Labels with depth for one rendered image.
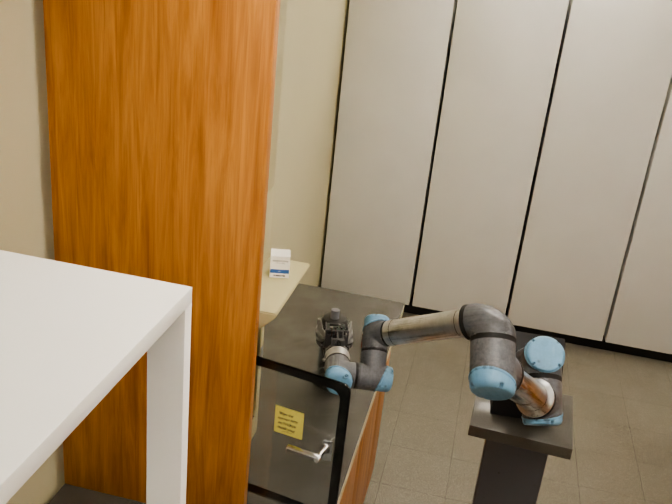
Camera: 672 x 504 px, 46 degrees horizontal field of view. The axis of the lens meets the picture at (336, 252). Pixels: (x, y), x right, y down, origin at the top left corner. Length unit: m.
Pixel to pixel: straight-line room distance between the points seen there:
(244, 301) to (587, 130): 3.35
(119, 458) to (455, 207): 3.26
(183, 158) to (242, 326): 0.40
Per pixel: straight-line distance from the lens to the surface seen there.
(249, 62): 1.60
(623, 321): 5.24
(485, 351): 2.03
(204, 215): 1.72
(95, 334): 0.79
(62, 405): 0.69
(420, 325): 2.18
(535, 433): 2.63
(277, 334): 2.93
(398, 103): 4.82
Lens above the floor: 2.37
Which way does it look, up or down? 23 degrees down
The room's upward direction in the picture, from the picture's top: 6 degrees clockwise
